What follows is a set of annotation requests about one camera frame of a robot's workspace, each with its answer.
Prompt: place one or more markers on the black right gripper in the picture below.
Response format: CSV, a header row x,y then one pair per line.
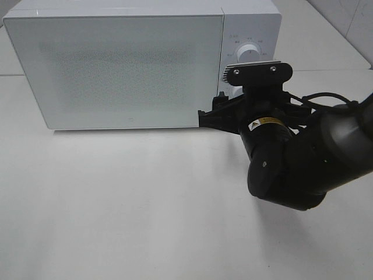
x,y
257,115

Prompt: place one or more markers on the white microwave knob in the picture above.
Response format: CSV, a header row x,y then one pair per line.
x,y
249,52
236,91

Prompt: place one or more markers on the white microwave door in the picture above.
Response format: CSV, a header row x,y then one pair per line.
x,y
116,73

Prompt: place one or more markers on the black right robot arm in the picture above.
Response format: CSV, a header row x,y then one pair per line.
x,y
298,150

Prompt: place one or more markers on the white microwave oven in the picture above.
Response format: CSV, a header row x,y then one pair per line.
x,y
140,67

